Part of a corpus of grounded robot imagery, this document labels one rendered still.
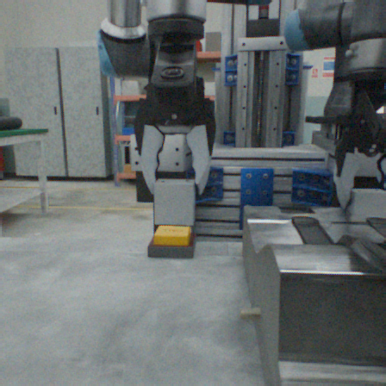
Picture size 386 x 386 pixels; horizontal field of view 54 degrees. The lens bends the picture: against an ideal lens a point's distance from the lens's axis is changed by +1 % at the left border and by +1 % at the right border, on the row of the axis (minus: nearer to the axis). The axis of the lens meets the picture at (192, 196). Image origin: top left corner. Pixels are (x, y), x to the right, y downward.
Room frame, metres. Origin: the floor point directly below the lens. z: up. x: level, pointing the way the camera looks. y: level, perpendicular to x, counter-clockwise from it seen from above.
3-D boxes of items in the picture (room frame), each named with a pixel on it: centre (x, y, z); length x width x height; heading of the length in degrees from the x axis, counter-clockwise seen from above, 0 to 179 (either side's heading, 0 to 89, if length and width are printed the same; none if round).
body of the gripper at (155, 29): (0.52, 0.02, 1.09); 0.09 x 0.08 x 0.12; 176
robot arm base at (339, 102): (1.04, -0.43, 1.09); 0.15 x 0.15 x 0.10
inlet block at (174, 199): (0.53, 0.02, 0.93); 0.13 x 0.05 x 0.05; 176
